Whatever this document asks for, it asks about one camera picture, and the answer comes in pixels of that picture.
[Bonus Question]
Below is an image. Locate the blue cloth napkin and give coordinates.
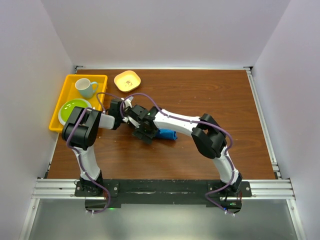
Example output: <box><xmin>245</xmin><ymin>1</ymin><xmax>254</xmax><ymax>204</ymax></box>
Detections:
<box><xmin>155</xmin><ymin>128</ymin><xmax>178</xmax><ymax>141</ymax></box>

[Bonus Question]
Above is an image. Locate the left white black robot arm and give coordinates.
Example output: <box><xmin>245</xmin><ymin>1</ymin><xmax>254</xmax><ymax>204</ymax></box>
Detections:
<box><xmin>61</xmin><ymin>97</ymin><xmax>133</xmax><ymax>196</ymax></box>

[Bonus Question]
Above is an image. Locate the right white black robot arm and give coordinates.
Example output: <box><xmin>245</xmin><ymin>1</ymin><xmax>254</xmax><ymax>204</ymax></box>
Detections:
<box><xmin>125</xmin><ymin>105</ymin><xmax>243</xmax><ymax>197</ymax></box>

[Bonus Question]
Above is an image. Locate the yellow square bowl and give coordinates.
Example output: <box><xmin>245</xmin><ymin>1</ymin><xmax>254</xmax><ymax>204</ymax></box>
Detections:
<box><xmin>113</xmin><ymin>70</ymin><xmax>141</xmax><ymax>93</ymax></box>

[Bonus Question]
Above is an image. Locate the light blue ceramic mug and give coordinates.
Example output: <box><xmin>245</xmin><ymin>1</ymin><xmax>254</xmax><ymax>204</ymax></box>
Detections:
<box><xmin>75</xmin><ymin>78</ymin><xmax>99</xmax><ymax>99</ymax></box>

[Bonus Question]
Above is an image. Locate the green plate white rim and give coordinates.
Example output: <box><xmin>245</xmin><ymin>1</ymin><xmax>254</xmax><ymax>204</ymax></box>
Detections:
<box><xmin>58</xmin><ymin>98</ymin><xmax>92</xmax><ymax>126</ymax></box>

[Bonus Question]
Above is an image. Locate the yellow plastic tray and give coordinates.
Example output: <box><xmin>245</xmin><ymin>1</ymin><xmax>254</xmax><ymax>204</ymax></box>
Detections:
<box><xmin>48</xmin><ymin>74</ymin><xmax>108</xmax><ymax>133</ymax></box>

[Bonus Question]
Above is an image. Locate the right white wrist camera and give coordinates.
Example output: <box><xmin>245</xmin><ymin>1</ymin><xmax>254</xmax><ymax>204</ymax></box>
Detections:
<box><xmin>122</xmin><ymin>110</ymin><xmax>140</xmax><ymax>129</ymax></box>

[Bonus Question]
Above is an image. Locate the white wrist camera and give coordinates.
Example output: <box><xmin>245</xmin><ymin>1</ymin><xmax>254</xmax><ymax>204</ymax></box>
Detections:
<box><xmin>122</xmin><ymin>110</ymin><xmax>140</xmax><ymax>129</ymax></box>
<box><xmin>122</xmin><ymin>96</ymin><xmax>134</xmax><ymax>111</ymax></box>

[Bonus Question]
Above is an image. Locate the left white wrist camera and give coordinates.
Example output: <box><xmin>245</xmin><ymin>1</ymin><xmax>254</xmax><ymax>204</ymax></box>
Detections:
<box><xmin>122</xmin><ymin>96</ymin><xmax>134</xmax><ymax>111</ymax></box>

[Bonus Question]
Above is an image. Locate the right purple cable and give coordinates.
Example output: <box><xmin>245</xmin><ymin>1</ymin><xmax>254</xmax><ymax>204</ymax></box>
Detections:
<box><xmin>119</xmin><ymin>92</ymin><xmax>237</xmax><ymax>217</ymax></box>

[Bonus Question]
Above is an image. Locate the purple cable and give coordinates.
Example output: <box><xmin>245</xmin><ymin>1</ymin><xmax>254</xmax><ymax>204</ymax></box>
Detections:
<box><xmin>65</xmin><ymin>92</ymin><xmax>126</xmax><ymax>215</ymax></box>
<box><xmin>119</xmin><ymin>92</ymin><xmax>237</xmax><ymax>217</ymax></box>

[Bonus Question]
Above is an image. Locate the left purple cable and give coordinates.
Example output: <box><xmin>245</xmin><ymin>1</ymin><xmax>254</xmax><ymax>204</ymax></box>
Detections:
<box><xmin>65</xmin><ymin>92</ymin><xmax>126</xmax><ymax>215</ymax></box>

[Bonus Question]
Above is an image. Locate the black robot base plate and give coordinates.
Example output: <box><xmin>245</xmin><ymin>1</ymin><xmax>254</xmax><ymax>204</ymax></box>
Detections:
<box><xmin>74</xmin><ymin>179</ymin><xmax>252</xmax><ymax>210</ymax></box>

